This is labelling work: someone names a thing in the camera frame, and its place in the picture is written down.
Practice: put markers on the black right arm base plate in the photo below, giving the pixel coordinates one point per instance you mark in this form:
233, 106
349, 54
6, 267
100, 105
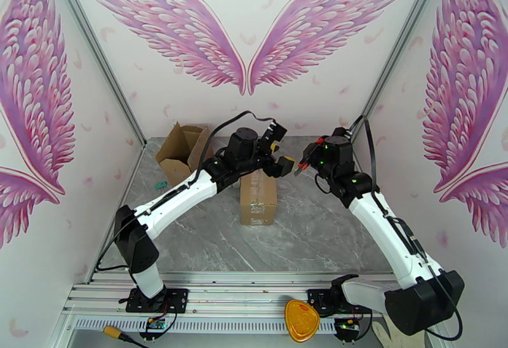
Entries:
316, 299

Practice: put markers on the white work glove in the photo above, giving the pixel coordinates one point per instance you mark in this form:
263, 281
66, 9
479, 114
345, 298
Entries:
380, 337

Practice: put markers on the yellow rounded plastic case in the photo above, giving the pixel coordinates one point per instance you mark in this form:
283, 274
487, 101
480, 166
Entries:
301, 321

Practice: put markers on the red black utility knife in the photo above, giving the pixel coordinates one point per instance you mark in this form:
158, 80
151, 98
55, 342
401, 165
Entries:
302, 166

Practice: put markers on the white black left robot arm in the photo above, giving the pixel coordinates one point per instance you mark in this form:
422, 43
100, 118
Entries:
174, 204

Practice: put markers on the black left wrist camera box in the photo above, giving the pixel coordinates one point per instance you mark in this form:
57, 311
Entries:
274, 132

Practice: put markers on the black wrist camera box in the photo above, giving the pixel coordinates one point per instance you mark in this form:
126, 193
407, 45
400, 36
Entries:
274, 132
340, 131

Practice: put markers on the brown taped cardboard box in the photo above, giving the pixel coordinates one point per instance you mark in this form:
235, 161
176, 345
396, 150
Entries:
174, 148
258, 200

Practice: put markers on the aluminium rail frame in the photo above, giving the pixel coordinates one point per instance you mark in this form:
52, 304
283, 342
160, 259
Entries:
238, 299

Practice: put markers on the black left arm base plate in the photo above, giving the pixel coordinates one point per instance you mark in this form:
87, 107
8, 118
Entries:
178, 299

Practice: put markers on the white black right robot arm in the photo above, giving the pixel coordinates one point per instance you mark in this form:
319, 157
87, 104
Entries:
393, 235

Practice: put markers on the aluminium corner post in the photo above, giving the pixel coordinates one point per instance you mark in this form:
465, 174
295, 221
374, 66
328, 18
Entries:
112, 81
383, 81

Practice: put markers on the small green circuit board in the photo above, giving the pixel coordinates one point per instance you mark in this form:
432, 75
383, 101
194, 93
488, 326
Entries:
347, 324
155, 324

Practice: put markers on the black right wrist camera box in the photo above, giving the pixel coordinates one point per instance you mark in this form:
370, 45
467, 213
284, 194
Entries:
340, 131

